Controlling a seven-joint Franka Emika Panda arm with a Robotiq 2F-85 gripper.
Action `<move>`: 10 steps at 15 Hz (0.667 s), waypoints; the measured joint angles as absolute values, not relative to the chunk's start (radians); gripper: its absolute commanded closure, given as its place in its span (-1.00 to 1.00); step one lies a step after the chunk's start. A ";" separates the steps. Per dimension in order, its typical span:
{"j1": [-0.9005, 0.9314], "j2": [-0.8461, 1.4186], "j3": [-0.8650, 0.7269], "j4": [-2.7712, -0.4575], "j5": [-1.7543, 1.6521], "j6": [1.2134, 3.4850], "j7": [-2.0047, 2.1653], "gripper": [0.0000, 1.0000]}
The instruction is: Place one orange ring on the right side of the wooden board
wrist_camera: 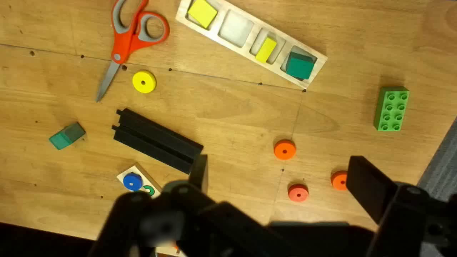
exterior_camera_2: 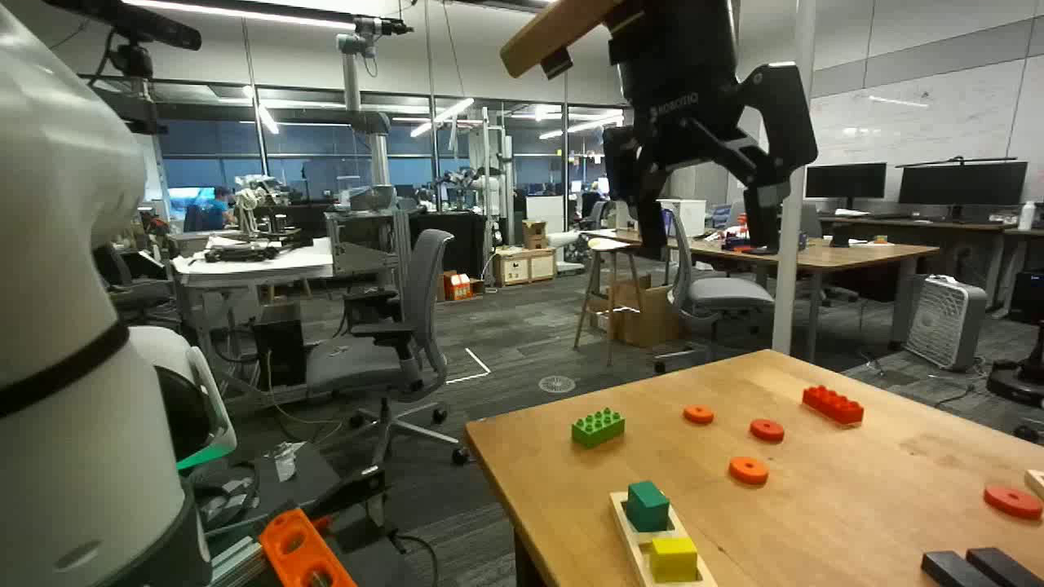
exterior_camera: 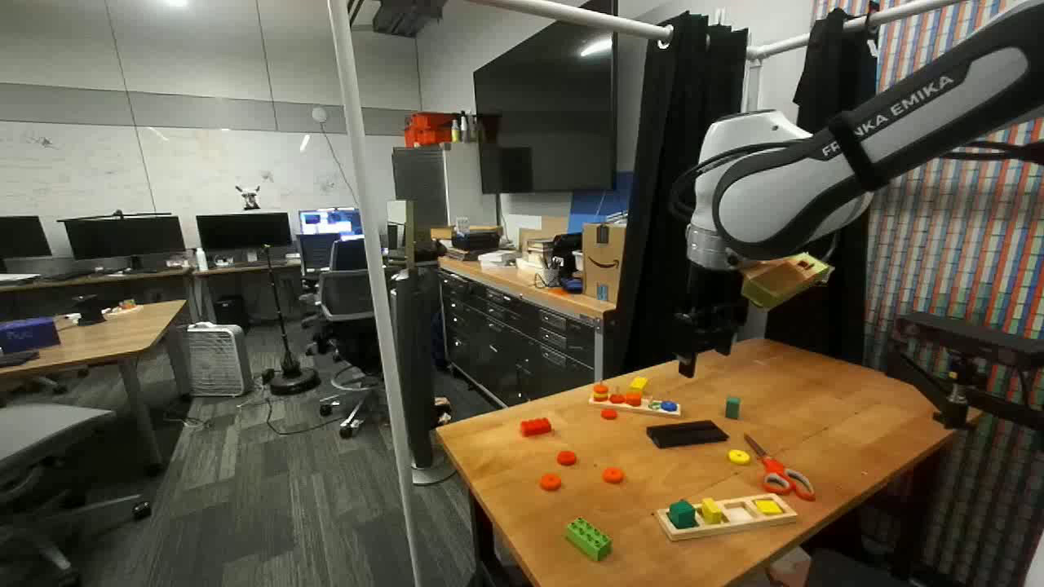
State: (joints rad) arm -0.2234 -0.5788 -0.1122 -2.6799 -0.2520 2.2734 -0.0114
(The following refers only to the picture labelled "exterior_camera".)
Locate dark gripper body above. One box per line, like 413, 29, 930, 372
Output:
670, 263, 753, 355

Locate wooden shape sorter board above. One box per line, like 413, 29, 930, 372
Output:
652, 490, 801, 545

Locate black flat block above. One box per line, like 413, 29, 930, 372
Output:
644, 417, 730, 452

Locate cardboard shipping box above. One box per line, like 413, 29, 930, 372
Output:
582, 220, 630, 302

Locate wide black curtain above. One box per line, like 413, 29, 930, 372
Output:
617, 8, 752, 376

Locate narrow black curtain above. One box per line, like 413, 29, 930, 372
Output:
763, 5, 882, 365

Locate black drawer cabinet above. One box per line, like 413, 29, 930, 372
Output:
437, 254, 617, 406

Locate green toy brick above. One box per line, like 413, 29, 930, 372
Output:
562, 516, 617, 564

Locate tall grey cabinet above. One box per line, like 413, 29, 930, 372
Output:
390, 144, 484, 236

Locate slanted metal pole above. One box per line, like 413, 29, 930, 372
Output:
325, 0, 427, 587

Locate horizontal metal pole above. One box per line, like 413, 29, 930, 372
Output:
477, 0, 679, 45

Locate orange case on cabinet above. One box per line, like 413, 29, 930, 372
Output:
402, 109, 458, 149

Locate black office chair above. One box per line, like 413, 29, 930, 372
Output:
310, 235, 387, 440

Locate blue lit screen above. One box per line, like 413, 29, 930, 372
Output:
295, 205, 367, 240

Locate black floor stand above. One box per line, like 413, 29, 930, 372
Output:
265, 240, 325, 398

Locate black computer monitor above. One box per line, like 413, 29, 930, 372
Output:
59, 210, 189, 259
192, 207, 295, 254
0, 210, 56, 259

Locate white floor appliance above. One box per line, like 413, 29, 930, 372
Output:
182, 319, 254, 400

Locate wooden office desk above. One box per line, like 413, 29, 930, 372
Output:
0, 296, 189, 471

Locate grey office chair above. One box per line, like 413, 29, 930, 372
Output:
0, 400, 153, 587

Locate yellowish wrist camera box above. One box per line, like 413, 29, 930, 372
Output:
742, 252, 839, 313

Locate orange handled scissors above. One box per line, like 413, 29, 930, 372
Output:
742, 430, 819, 506

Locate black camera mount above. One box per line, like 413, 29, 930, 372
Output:
890, 310, 1044, 432

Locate large black wall screen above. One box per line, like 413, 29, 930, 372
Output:
471, 19, 620, 196

